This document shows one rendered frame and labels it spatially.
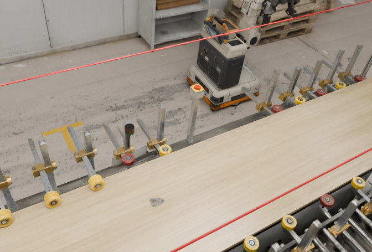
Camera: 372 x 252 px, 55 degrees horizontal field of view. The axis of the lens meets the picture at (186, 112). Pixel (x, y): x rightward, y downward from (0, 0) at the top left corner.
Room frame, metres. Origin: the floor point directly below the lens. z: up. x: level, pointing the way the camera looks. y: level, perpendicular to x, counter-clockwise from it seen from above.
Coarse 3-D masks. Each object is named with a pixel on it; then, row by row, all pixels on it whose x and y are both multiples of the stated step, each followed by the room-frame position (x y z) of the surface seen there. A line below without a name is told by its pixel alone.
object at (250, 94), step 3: (243, 87) 2.50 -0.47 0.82; (243, 90) 2.48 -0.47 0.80; (246, 90) 2.46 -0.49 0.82; (246, 93) 2.44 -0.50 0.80; (249, 93) 2.42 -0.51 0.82; (249, 96) 2.41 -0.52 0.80; (252, 96) 2.38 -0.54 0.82; (255, 96) 2.39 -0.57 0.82; (252, 99) 2.37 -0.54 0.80; (255, 99) 2.35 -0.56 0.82; (258, 99) 2.36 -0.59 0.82; (255, 102) 2.34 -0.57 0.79; (258, 102) 2.32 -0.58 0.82; (264, 108) 2.25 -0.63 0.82; (267, 108) 2.26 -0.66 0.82; (267, 111) 2.22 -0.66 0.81; (270, 111) 2.22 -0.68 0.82; (267, 114) 2.21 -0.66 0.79; (270, 114) 2.19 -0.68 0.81
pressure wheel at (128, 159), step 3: (129, 153) 1.51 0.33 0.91; (123, 156) 1.48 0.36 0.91; (126, 156) 1.48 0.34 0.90; (129, 156) 1.49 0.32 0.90; (132, 156) 1.49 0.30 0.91; (123, 159) 1.46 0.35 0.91; (126, 159) 1.46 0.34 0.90; (129, 159) 1.46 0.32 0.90; (132, 159) 1.47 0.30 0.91; (123, 162) 1.44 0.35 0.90; (126, 162) 1.43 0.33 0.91; (129, 162) 1.44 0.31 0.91; (132, 162) 1.45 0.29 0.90; (126, 165) 1.43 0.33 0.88; (129, 165) 1.43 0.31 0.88
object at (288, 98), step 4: (264, 80) 2.64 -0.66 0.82; (268, 80) 2.61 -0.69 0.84; (268, 84) 2.59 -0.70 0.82; (276, 88) 2.51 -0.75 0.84; (280, 92) 2.47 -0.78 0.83; (288, 96) 2.42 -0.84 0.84; (288, 100) 2.38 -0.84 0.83; (292, 100) 2.37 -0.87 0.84; (292, 104) 2.34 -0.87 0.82; (296, 104) 2.33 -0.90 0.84
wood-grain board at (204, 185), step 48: (336, 96) 2.43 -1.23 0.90; (240, 144) 1.73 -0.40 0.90; (288, 144) 1.79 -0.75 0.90; (336, 144) 1.85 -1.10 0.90; (96, 192) 1.19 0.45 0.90; (144, 192) 1.23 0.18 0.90; (192, 192) 1.28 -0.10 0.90; (240, 192) 1.32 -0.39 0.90; (0, 240) 0.83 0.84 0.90; (48, 240) 0.87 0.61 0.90; (96, 240) 0.90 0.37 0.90; (144, 240) 0.94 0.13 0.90; (240, 240) 1.01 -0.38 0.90
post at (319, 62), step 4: (320, 60) 2.60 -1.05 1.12; (316, 64) 2.61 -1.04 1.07; (320, 64) 2.59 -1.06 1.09; (316, 68) 2.60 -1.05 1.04; (320, 68) 2.60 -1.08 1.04; (316, 72) 2.58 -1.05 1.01; (312, 76) 2.60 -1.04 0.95; (316, 76) 2.60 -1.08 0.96; (312, 80) 2.59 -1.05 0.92; (308, 84) 2.60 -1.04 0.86; (312, 84) 2.59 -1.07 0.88; (304, 96) 2.59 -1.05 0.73
